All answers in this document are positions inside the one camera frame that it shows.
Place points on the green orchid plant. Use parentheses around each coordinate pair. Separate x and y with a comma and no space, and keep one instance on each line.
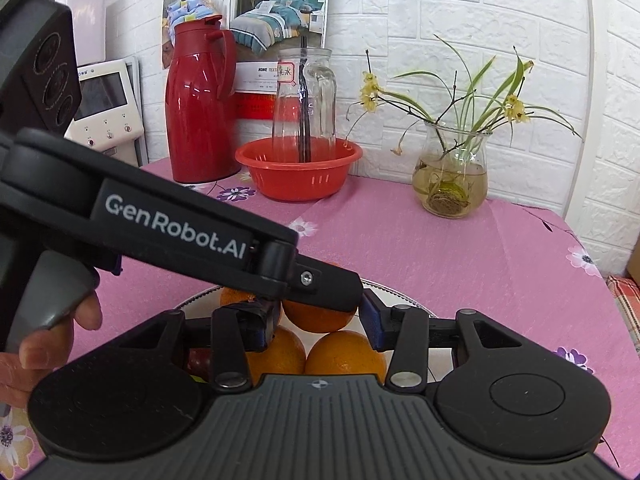
(475,105)

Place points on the black stirring stick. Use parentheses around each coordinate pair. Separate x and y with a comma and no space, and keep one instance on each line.
(304,110)

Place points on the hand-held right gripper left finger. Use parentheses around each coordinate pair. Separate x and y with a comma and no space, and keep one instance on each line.
(267,332)

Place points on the plaid cloth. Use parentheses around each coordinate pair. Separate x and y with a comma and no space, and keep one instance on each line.
(625,305)

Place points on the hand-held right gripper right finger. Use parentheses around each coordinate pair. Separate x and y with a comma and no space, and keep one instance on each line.
(371,325)

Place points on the red thermos jug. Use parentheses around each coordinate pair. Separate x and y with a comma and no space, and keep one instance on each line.
(195,110)

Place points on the white water dispenser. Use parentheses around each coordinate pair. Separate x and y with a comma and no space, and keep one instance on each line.
(107,95)

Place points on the glass vase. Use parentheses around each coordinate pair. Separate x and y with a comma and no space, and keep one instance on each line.
(450,185)

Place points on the glass pitcher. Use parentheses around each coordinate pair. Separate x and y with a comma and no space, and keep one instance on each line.
(287,120)

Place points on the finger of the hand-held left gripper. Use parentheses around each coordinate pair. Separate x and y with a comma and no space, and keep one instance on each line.
(330,290)

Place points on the red plastic basket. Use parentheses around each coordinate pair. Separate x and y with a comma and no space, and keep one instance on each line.
(300,180)

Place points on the small red plum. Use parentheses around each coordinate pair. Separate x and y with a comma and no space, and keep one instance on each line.
(200,360)

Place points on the white water purifier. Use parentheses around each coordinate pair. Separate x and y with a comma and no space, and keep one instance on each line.
(82,15)

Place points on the bumpy tangerine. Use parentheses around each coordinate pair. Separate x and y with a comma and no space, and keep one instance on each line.
(235,295)
(315,321)

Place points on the person's left hand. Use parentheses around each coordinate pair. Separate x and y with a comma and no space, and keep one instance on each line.
(45,355)

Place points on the white plate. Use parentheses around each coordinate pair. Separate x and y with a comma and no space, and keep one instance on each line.
(197,297)

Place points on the pink floral tablecloth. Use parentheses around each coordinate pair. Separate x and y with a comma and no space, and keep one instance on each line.
(500,270)

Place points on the wall poster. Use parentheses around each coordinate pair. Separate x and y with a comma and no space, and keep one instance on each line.
(280,10)

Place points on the smooth orange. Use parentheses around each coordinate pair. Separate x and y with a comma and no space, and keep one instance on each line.
(282,357)
(345,357)

